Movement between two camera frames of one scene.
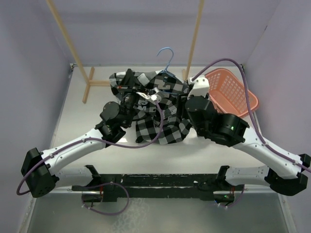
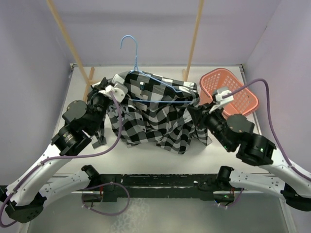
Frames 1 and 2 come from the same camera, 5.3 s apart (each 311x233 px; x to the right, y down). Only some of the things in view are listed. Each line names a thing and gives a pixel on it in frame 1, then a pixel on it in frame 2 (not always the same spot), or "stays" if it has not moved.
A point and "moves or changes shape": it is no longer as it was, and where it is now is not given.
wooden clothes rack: [90, 81] stays
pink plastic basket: [229, 91] stays
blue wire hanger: [165, 70] -> [136, 69]
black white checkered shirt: [157, 115] moves or changes shape
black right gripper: [182, 110] -> [198, 112]
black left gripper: [127, 84] -> [96, 89]
